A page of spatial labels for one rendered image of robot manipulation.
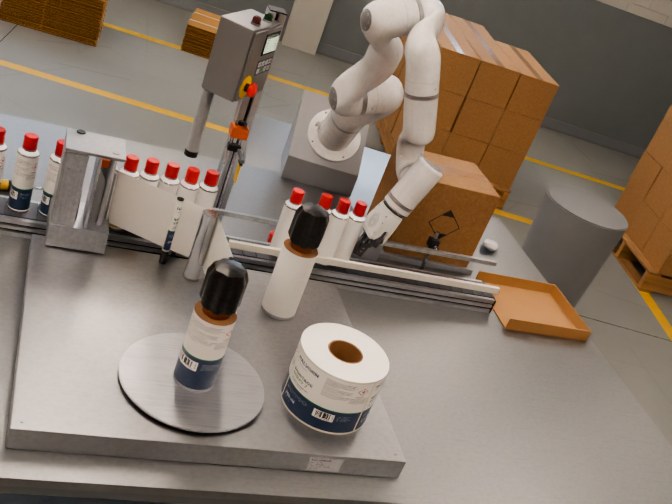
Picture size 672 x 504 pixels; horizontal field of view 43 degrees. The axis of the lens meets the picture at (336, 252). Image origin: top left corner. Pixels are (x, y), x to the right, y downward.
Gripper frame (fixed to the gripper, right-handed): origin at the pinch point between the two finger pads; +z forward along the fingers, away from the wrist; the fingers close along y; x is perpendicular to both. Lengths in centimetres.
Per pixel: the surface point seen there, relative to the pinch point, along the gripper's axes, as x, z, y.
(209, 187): -48.1, 6.3, 1.4
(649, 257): 297, -25, -200
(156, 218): -58, 17, 12
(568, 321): 76, -16, 3
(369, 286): 7.5, 6.7, 5.4
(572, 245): 179, -14, -131
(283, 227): -24.6, 5.3, 2.5
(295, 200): -26.7, -2.9, 1.9
